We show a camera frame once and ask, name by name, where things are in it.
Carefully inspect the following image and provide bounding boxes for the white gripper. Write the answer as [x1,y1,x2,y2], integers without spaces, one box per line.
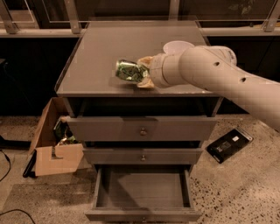
[136,53,186,89]

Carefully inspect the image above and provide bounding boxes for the green soda can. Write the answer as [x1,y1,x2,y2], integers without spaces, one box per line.
[115,59,149,82]

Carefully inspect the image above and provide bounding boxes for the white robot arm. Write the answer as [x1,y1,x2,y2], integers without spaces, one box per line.
[137,45,280,131]

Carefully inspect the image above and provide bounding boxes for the grey top drawer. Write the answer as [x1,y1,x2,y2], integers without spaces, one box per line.
[67,116,216,142]

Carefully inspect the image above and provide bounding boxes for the grey drawer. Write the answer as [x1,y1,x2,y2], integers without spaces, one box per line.
[67,116,216,142]
[86,164,201,224]
[83,148,202,165]

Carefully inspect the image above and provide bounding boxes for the grey drawer cabinet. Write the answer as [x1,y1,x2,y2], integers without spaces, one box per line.
[55,21,222,117]

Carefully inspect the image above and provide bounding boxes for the grey middle drawer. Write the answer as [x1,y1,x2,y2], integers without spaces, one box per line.
[83,148,202,165]

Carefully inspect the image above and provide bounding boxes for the grey bottom drawer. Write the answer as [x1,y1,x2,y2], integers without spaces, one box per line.
[86,164,201,224]

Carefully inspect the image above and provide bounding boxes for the white ceramic bowl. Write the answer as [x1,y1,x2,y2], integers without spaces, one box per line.
[163,40,193,55]

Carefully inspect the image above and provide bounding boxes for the items inside cardboard box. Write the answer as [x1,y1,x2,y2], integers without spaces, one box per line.
[53,115,78,145]

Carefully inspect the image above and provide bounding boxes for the black flat device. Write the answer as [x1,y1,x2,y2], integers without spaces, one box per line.
[206,127,253,164]

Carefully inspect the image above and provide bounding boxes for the brown cardboard box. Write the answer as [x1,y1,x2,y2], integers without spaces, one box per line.
[28,97,83,176]

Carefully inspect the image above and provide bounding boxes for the black cable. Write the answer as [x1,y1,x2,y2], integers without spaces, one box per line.
[0,149,12,183]

